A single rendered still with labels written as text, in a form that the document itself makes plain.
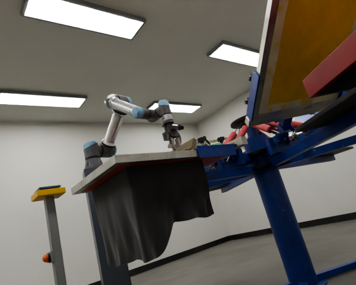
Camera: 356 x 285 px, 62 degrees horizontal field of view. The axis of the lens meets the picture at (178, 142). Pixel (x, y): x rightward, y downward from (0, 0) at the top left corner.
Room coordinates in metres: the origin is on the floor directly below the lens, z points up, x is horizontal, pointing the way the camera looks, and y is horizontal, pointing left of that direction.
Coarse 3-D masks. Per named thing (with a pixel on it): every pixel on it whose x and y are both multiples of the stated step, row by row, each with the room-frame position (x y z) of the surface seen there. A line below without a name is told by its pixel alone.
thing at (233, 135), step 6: (246, 126) 2.21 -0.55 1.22; (252, 126) 2.17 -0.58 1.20; (258, 126) 2.08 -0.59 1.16; (264, 126) 2.01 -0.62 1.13; (270, 126) 1.97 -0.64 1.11; (276, 126) 2.09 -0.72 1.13; (294, 126) 2.21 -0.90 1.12; (234, 132) 2.30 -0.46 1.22; (240, 132) 2.17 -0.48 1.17; (258, 132) 2.52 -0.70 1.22; (270, 132) 1.98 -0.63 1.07; (306, 132) 2.32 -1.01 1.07; (228, 138) 2.27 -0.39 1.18; (234, 138) 2.29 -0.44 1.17
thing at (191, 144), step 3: (189, 141) 1.72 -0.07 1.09; (192, 141) 1.69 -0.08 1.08; (195, 141) 1.70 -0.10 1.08; (183, 144) 1.77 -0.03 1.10; (186, 144) 1.73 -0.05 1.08; (189, 144) 1.71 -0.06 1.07; (192, 144) 1.69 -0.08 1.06; (195, 144) 1.70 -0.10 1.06; (177, 147) 1.82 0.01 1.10; (180, 147) 1.79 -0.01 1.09; (183, 147) 1.76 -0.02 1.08; (186, 147) 1.72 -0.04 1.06; (189, 147) 1.70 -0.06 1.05; (192, 147) 1.68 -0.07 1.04; (195, 147) 1.70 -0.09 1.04; (177, 150) 1.80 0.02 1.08; (180, 150) 1.77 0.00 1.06
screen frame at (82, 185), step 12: (120, 156) 1.24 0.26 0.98; (132, 156) 1.27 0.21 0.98; (144, 156) 1.32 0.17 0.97; (156, 156) 1.36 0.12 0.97; (168, 156) 1.41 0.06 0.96; (180, 156) 1.46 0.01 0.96; (192, 156) 1.51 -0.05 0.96; (228, 156) 1.77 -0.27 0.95; (108, 168) 1.27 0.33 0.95; (84, 180) 1.49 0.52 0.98; (96, 180) 1.45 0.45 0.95; (72, 192) 1.64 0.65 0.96; (84, 192) 1.68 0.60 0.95
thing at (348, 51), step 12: (336, 48) 1.01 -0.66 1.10; (348, 48) 0.96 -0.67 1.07; (324, 60) 1.08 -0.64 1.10; (336, 60) 1.03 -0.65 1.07; (348, 60) 0.98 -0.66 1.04; (312, 72) 1.17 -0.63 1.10; (324, 72) 1.11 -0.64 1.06; (336, 72) 1.05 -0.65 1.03; (348, 72) 1.05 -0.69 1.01; (312, 84) 1.20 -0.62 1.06; (324, 84) 1.13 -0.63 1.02; (336, 84) 1.15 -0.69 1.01; (348, 84) 1.19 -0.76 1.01; (312, 96) 1.23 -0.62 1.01
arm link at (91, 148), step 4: (84, 144) 2.17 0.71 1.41; (88, 144) 2.16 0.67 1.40; (92, 144) 2.17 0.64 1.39; (96, 144) 2.20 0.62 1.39; (100, 144) 2.23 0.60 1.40; (84, 148) 2.17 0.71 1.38; (88, 148) 2.16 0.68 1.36; (92, 148) 2.17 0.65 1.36; (96, 148) 2.19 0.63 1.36; (100, 148) 2.21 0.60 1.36; (84, 152) 2.18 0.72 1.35; (88, 152) 2.16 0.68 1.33; (92, 152) 2.16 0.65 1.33; (96, 152) 2.18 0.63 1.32; (100, 152) 2.22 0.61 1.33; (88, 156) 2.16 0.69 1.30; (100, 156) 2.25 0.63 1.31
